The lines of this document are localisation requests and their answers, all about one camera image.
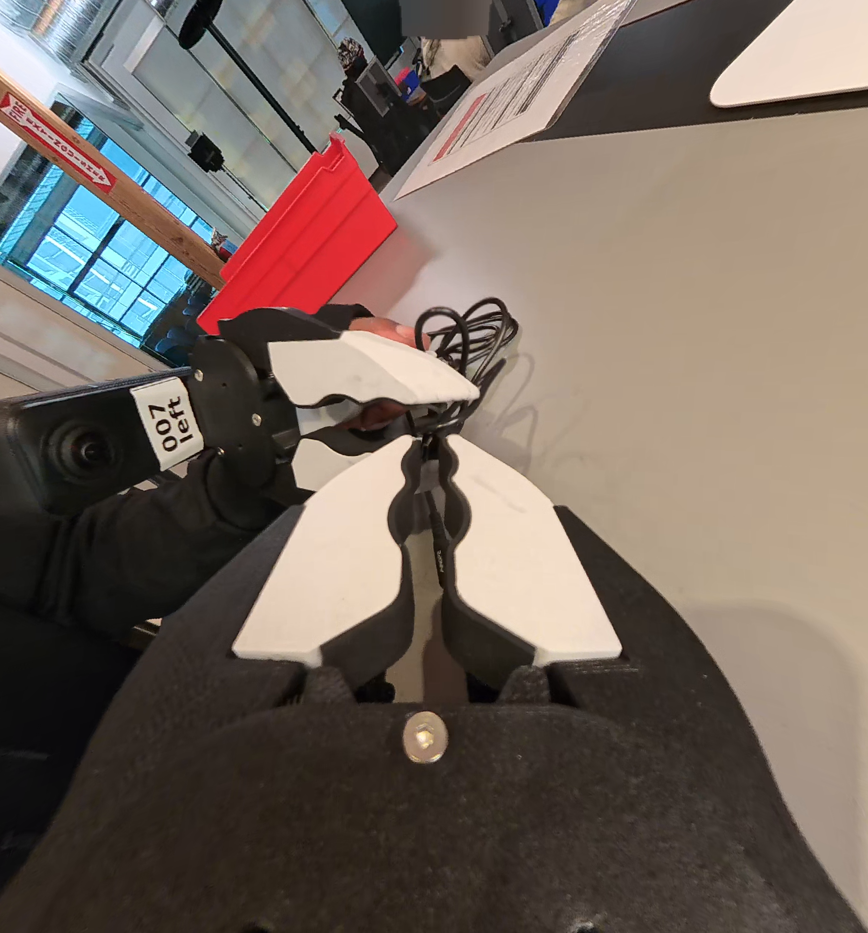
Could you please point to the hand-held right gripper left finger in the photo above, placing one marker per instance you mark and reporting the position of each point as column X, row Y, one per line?
column 332, row 576

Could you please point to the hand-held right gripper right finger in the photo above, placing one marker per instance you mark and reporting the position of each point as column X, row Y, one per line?
column 529, row 576

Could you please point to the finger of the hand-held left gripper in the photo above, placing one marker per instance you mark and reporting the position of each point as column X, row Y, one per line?
column 332, row 463
column 376, row 368

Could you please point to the red plastic bin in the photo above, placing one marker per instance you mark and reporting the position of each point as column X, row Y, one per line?
column 303, row 233

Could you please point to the person's left hand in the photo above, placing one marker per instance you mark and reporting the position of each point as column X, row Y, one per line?
column 387, row 329

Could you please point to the white printed paper sheet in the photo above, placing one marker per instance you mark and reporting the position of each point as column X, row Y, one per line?
column 521, row 95

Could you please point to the red white warning sign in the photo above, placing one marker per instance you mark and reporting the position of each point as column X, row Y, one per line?
column 55, row 142

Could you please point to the person's dark clothing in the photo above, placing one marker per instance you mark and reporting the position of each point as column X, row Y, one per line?
column 26, row 729

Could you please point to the black floor lamp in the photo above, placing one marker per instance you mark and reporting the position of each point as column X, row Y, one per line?
column 201, row 22

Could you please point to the small blue bin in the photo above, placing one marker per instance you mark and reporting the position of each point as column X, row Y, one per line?
column 547, row 9

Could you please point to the wooden support post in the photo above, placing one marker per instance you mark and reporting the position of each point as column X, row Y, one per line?
column 150, row 219

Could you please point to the black camera on pole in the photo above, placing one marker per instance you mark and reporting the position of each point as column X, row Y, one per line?
column 206, row 151

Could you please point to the silver round air duct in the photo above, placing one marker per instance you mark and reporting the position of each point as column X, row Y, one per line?
column 77, row 29

